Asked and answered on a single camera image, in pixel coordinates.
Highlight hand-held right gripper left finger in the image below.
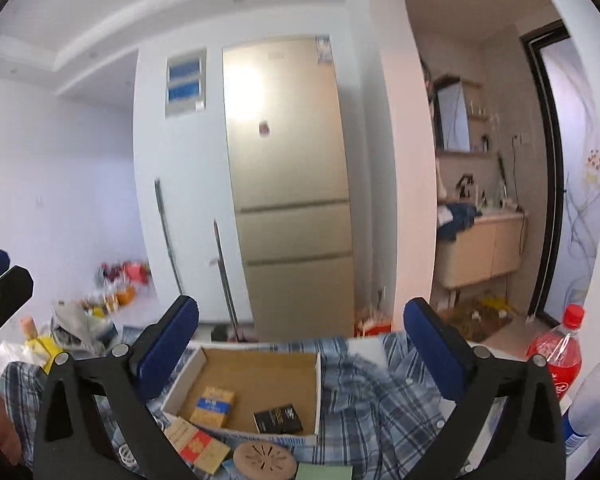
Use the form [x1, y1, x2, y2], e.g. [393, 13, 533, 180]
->
[32, 295, 201, 480]

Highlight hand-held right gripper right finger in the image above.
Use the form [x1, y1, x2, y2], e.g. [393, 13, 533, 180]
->
[403, 297, 567, 480]

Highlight cardboard box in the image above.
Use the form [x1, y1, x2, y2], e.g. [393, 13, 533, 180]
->
[161, 342, 322, 448]

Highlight red and beige packet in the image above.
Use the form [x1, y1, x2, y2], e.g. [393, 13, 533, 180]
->
[163, 416, 232, 475]

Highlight round wooden coaster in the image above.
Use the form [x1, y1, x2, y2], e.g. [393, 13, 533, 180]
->
[232, 442, 298, 480]

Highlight patterned bathroom mat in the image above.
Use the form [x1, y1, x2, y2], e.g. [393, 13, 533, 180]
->
[437, 295, 513, 343]

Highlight red box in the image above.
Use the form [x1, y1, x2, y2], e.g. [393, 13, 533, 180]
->
[355, 310, 393, 338]

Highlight yellow and blue packet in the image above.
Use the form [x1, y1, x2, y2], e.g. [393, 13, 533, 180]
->
[189, 386, 236, 428]

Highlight crumpled plastic bag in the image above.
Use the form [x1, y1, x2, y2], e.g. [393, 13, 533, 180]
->
[52, 300, 121, 356]

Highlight colourful pile of toys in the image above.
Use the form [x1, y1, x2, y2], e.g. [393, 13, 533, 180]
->
[97, 260, 153, 311]

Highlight blue plaid shirt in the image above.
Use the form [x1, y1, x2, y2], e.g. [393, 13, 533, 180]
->
[0, 332, 486, 480]

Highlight grey metal pole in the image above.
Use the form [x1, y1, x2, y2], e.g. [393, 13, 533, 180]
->
[154, 178, 185, 296]

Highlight beige vanity cabinet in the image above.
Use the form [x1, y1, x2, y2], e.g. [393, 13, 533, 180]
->
[436, 210, 528, 291]

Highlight red soda bottle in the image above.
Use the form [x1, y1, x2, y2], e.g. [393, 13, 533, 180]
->
[526, 304, 586, 401]

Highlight small black box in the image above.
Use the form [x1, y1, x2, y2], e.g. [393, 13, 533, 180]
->
[253, 403, 304, 436]

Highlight blue clothes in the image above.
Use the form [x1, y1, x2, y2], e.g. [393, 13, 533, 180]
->
[437, 202, 482, 241]

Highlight clear water bottle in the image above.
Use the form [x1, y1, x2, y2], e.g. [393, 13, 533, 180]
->
[562, 342, 600, 456]

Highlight gold refrigerator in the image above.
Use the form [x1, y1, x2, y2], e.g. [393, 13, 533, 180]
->
[222, 35, 356, 343]

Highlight floral glass door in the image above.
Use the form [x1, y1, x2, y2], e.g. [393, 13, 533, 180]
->
[540, 35, 600, 321]

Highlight bathroom mirror cabinet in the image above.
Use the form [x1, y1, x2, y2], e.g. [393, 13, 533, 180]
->
[432, 75, 483, 153]

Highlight grey electrical panel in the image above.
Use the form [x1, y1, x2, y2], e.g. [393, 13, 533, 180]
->
[165, 47, 207, 118]

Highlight black door frame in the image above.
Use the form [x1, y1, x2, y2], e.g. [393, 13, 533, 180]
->
[522, 20, 571, 318]

